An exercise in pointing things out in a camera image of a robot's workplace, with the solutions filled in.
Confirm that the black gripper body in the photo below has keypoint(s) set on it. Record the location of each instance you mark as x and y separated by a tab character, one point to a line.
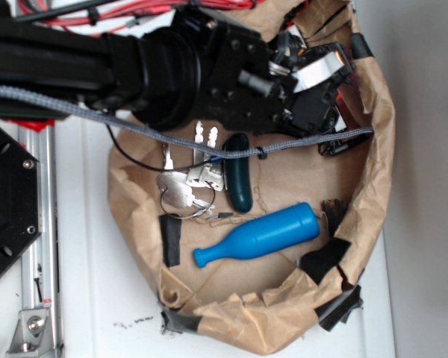
248	84

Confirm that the dark green plastic pickle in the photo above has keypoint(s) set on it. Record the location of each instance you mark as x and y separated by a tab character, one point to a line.
237	174

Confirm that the brown paper bag bin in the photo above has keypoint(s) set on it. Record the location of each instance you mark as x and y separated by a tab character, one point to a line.
265	304

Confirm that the white tray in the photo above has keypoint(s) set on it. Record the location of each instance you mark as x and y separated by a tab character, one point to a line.
108	308

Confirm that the metal corner bracket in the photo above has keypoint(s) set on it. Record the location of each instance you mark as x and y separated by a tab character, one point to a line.
33	334

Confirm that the silver key right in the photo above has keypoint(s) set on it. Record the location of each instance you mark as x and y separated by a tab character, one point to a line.
212	174

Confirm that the dark wood bark piece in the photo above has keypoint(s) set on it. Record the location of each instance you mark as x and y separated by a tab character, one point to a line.
335	210

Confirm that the silver key left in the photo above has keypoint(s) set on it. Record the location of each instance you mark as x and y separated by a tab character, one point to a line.
170	178

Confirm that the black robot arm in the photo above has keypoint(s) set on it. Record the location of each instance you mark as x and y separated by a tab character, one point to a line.
155	76

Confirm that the blue plastic bowling pin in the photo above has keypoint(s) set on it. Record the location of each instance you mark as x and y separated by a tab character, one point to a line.
265	235

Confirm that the round-head silver key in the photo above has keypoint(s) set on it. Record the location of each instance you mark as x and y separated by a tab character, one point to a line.
181	196

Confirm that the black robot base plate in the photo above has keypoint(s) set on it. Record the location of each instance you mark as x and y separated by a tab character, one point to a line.
19	210

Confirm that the aluminium extrusion rail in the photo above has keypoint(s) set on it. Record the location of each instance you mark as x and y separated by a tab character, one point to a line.
40	262

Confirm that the silver key middle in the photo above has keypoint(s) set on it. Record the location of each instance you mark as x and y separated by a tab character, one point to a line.
193	176

